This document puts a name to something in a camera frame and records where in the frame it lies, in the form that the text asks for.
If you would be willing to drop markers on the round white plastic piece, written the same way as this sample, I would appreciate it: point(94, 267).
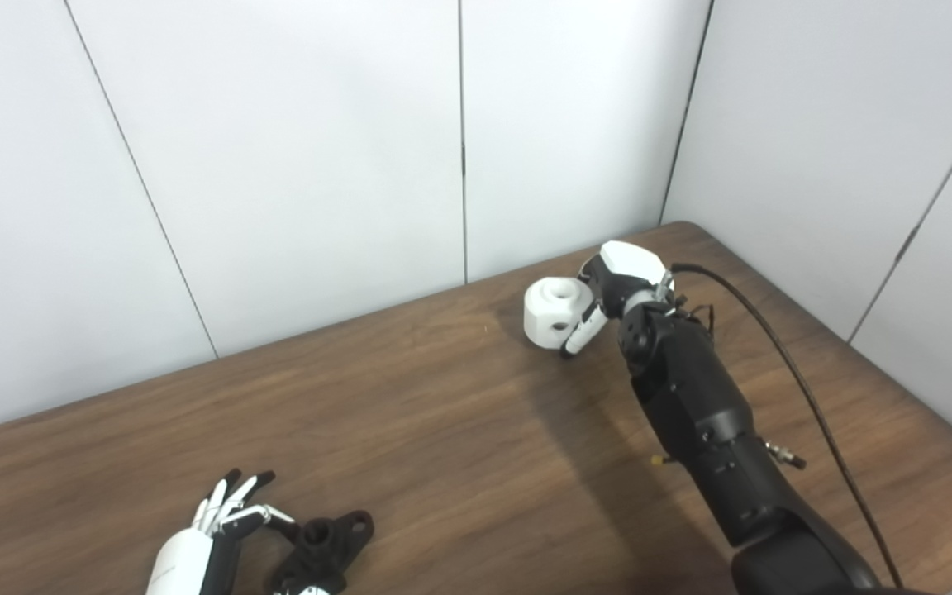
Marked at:
point(550, 310)

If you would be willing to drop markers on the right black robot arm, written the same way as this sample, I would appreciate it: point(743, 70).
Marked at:
point(707, 421)

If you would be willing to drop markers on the black plastic holder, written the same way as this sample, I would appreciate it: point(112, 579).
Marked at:
point(323, 545)

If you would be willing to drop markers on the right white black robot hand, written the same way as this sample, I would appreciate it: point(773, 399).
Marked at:
point(625, 277)

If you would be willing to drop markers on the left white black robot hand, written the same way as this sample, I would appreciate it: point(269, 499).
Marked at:
point(187, 562)

